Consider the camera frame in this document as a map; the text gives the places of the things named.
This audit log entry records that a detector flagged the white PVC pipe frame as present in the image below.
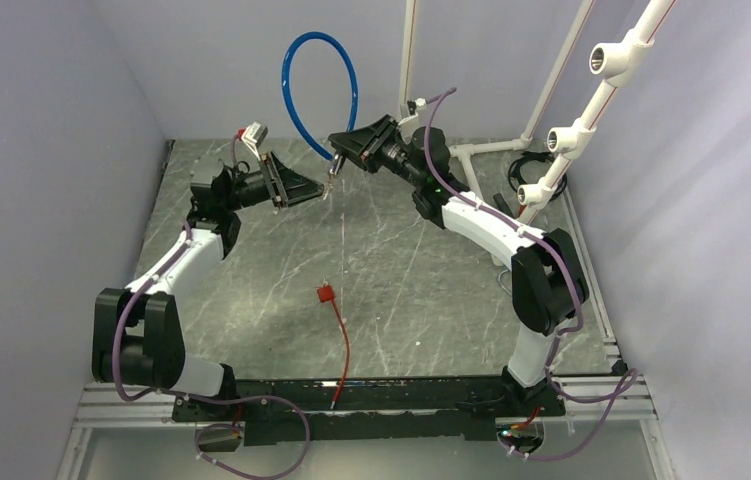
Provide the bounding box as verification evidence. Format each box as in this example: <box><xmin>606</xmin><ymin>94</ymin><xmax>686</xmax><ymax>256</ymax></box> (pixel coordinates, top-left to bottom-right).
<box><xmin>399</xmin><ymin>1</ymin><xmax>673</xmax><ymax>191</ymax></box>

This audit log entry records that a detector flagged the black coiled cable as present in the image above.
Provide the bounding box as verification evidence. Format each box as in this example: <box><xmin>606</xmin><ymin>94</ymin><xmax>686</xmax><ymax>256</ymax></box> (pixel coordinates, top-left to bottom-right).
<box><xmin>506</xmin><ymin>150</ymin><xmax>570</xmax><ymax>200</ymax></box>

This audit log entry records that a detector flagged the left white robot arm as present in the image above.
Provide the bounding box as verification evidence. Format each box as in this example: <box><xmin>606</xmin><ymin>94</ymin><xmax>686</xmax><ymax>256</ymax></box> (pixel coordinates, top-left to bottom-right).
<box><xmin>91</xmin><ymin>152</ymin><xmax>325</xmax><ymax>420</ymax></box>

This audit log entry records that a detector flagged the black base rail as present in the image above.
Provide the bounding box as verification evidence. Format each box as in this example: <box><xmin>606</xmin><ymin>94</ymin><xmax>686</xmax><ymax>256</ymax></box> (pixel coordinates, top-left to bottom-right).
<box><xmin>172</xmin><ymin>372</ymin><xmax>566</xmax><ymax>446</ymax></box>

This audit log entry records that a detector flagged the silver metal hook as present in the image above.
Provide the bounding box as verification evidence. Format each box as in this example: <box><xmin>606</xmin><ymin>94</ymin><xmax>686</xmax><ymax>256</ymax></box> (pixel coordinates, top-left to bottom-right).
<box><xmin>497</xmin><ymin>269</ymin><xmax>513</xmax><ymax>295</ymax></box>

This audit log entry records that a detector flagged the dark grey rod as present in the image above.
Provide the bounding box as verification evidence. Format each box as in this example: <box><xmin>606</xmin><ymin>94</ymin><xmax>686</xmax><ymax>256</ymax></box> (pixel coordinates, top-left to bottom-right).
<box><xmin>493</xmin><ymin>193</ymin><xmax>515</xmax><ymax>218</ymax></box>

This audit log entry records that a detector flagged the red cable lock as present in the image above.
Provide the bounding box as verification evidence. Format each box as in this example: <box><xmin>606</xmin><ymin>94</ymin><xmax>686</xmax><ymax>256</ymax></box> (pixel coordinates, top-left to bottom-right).
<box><xmin>316</xmin><ymin>283</ymin><xmax>352</xmax><ymax>407</ymax></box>

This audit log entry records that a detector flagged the blue cable lock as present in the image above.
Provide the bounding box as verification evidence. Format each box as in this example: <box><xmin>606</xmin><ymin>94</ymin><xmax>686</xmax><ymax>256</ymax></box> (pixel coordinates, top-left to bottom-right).
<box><xmin>279</xmin><ymin>28</ymin><xmax>360</xmax><ymax>178</ymax></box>

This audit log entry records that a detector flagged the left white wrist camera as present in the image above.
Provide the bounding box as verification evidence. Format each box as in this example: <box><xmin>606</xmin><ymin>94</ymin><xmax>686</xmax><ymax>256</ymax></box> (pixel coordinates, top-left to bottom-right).
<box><xmin>237</xmin><ymin>121</ymin><xmax>268</xmax><ymax>160</ymax></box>

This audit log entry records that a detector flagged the aluminium frame rail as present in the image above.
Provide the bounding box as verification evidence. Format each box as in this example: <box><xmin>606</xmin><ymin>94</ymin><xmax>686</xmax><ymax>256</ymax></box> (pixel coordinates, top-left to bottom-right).
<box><xmin>73</xmin><ymin>375</ymin><xmax>675</xmax><ymax>479</ymax></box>

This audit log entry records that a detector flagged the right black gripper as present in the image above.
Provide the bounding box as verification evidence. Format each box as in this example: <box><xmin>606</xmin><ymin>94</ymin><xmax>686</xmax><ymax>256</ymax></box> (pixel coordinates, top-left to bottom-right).
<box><xmin>329</xmin><ymin>115</ymin><xmax>426</xmax><ymax>189</ymax></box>

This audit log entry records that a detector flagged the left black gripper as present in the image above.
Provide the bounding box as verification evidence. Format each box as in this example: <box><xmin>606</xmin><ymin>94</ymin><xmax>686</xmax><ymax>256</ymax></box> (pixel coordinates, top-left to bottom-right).
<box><xmin>222</xmin><ymin>150</ymin><xmax>328</xmax><ymax>213</ymax></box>

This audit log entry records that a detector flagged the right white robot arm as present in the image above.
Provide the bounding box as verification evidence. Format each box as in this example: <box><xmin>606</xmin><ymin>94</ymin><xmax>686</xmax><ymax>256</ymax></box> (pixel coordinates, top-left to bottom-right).
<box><xmin>327</xmin><ymin>115</ymin><xmax>589</xmax><ymax>415</ymax></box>

